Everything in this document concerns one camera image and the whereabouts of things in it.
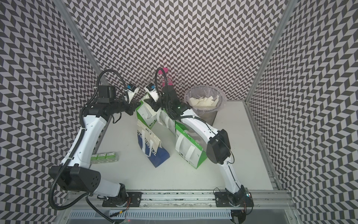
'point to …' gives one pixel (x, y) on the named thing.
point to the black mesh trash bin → (205, 101)
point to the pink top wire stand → (169, 82)
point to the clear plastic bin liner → (204, 91)
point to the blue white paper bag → (150, 144)
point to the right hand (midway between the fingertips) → (147, 99)
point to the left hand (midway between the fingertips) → (139, 104)
